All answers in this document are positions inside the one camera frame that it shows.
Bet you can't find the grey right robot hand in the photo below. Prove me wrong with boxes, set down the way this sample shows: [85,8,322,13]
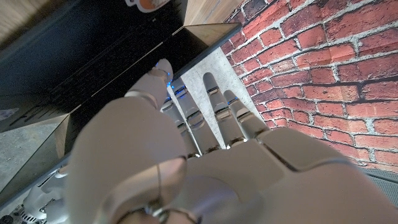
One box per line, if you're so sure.
[0,166,72,224]

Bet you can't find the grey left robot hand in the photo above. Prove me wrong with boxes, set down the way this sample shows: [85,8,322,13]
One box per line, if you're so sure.
[63,58,398,224]

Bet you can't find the black laptop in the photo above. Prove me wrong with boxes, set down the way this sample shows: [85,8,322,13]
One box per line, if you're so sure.
[0,0,243,209]

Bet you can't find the red brick print backdrop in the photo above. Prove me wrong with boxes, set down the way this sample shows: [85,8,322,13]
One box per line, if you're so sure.
[219,0,398,175]

